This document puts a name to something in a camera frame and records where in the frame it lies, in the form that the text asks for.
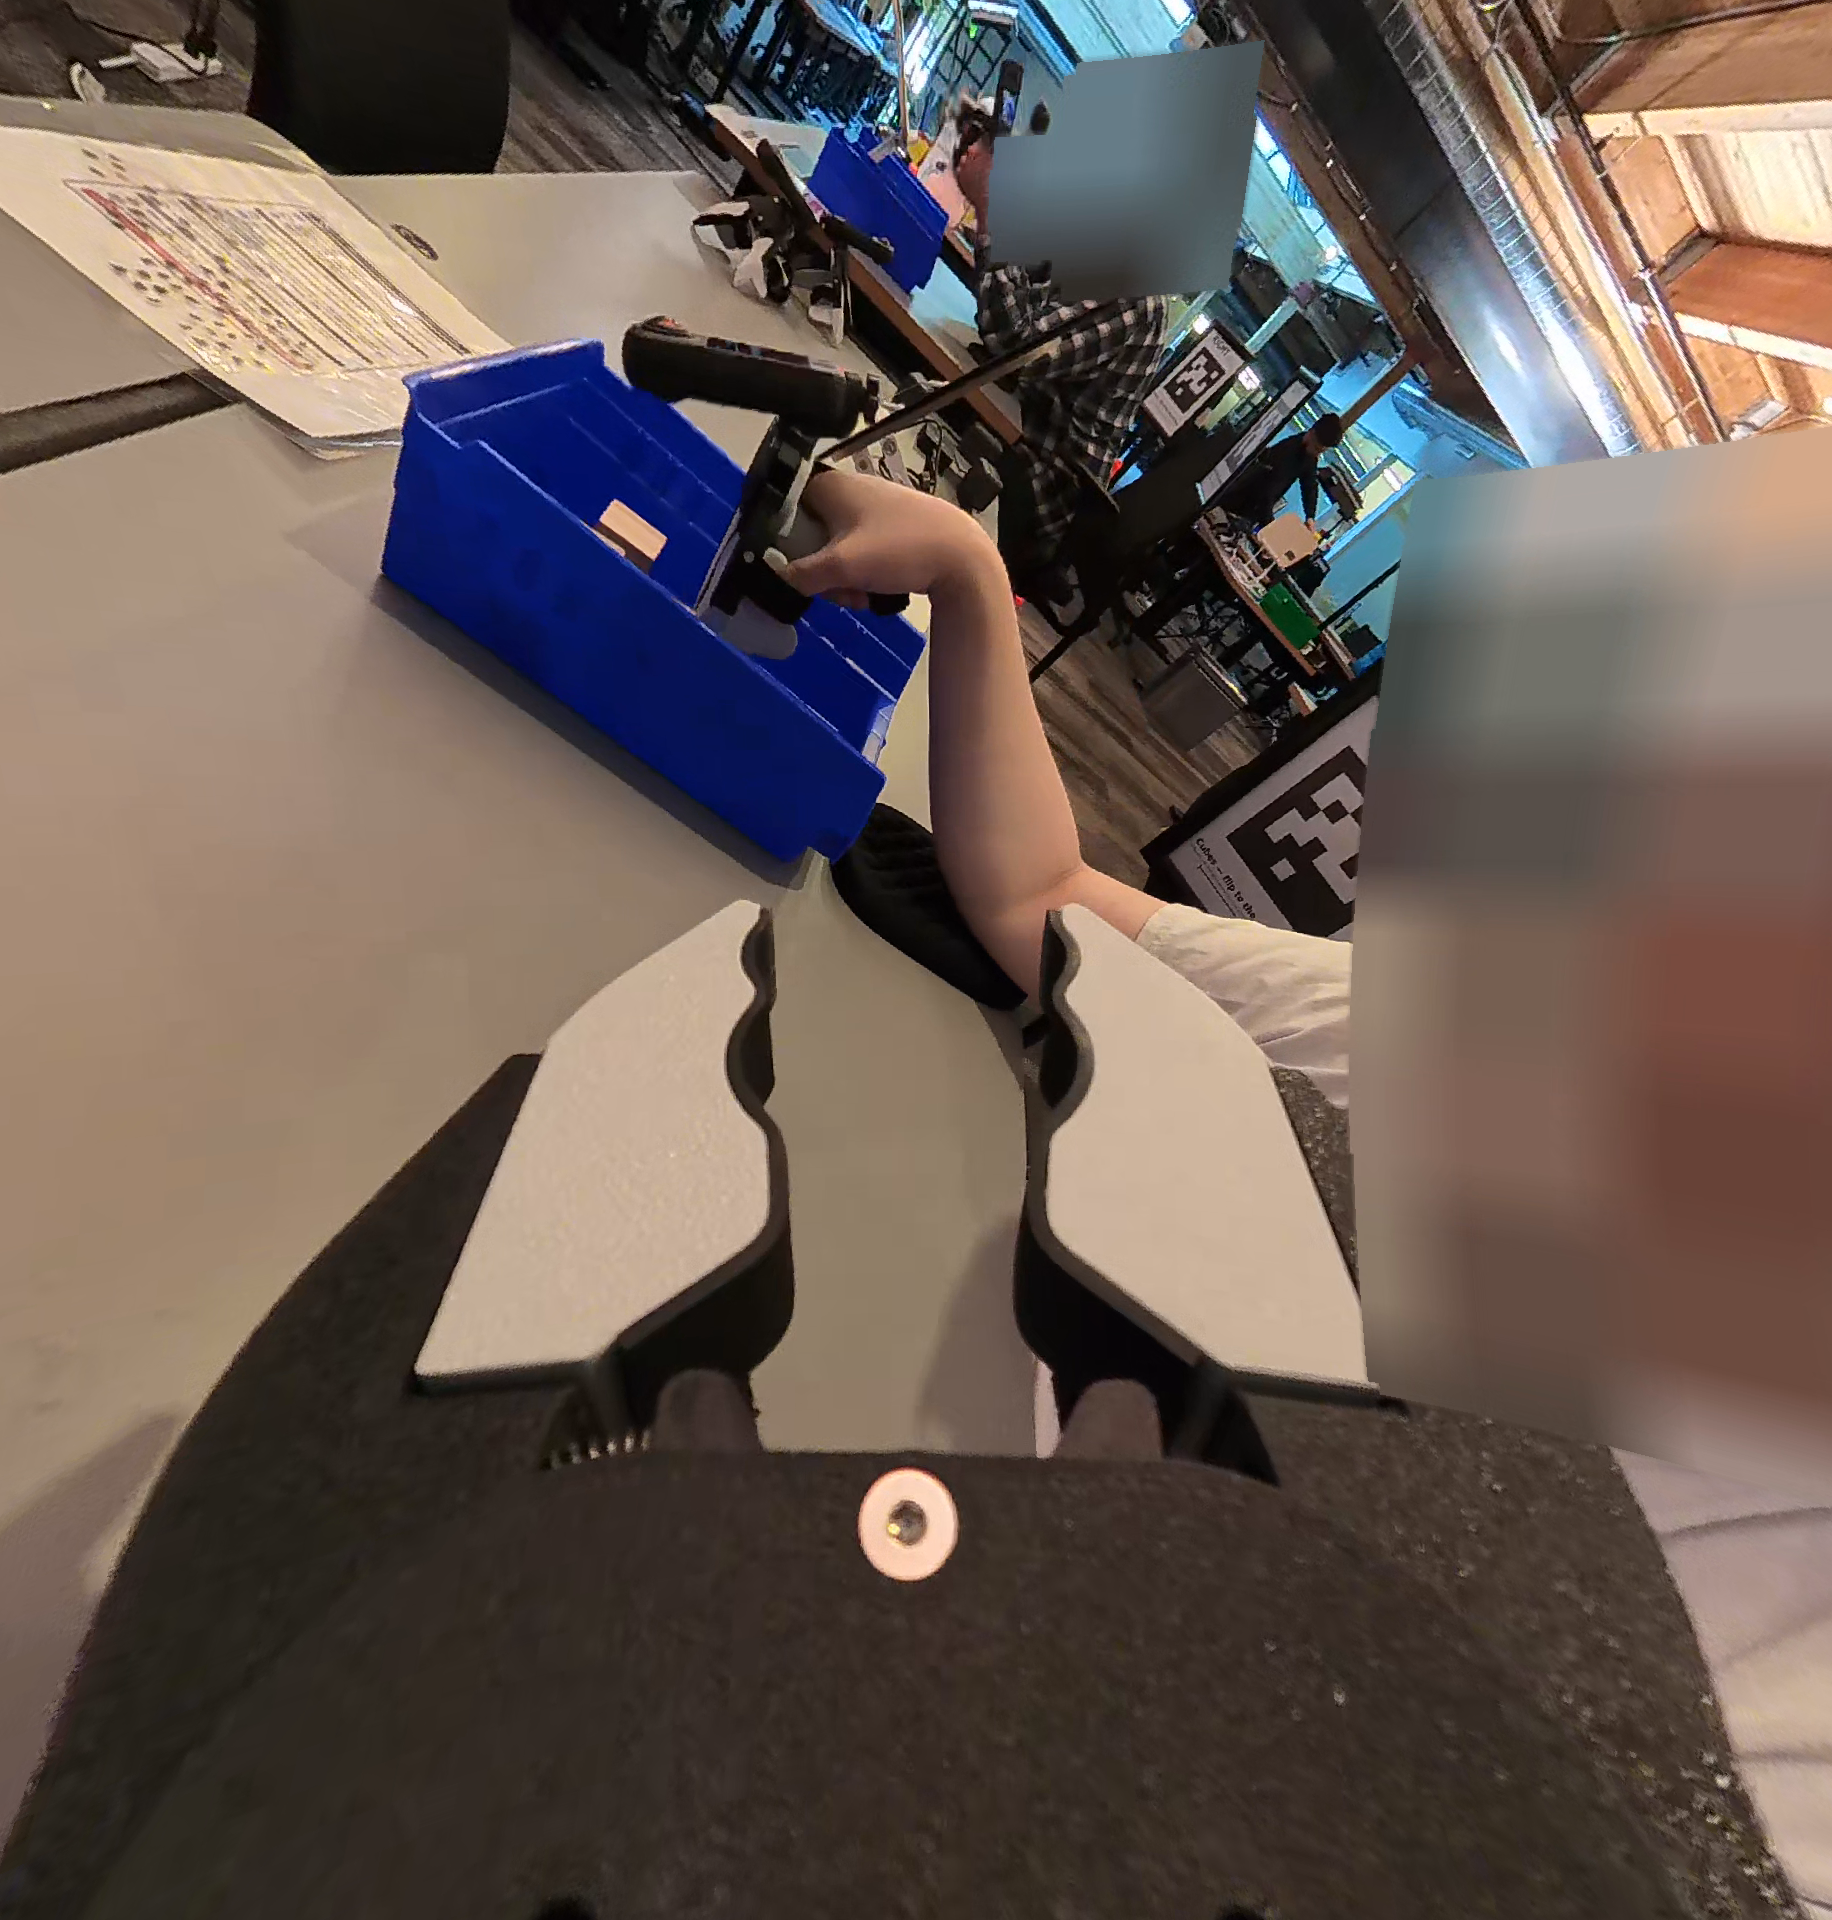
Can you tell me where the black mesh cushion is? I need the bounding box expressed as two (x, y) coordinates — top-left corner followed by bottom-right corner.
(830, 802), (1037, 1010)

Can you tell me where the small black white marker sign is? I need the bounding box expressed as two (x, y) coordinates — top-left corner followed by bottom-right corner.
(1140, 322), (1256, 438)

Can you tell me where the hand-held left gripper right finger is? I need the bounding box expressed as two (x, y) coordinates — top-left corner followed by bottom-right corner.
(1013, 907), (1385, 1465)

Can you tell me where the black office chair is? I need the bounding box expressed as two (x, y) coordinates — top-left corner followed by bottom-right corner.
(244, 0), (517, 181)

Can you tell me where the large black white marker sign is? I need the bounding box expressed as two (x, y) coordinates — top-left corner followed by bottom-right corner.
(1148, 697), (1385, 941)

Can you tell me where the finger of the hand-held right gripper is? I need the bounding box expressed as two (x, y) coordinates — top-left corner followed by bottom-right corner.
(706, 589), (815, 663)

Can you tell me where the blue plastic bin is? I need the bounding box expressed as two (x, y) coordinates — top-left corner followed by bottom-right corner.
(380, 343), (930, 864)
(802, 127), (952, 290)

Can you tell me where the person's right hand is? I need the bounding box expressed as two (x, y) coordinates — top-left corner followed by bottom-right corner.
(772, 477), (919, 619)

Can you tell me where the white power strip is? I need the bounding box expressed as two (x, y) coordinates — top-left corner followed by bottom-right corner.
(68, 36), (229, 104)

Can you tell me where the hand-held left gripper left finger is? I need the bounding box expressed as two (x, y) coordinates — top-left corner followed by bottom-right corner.
(410, 900), (798, 1450)

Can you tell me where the sleeved instruction sheet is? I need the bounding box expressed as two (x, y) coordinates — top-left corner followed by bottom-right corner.
(0, 117), (517, 461)

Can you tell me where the person's right forearm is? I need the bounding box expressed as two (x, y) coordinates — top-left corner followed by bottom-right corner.
(857, 477), (1158, 1001)

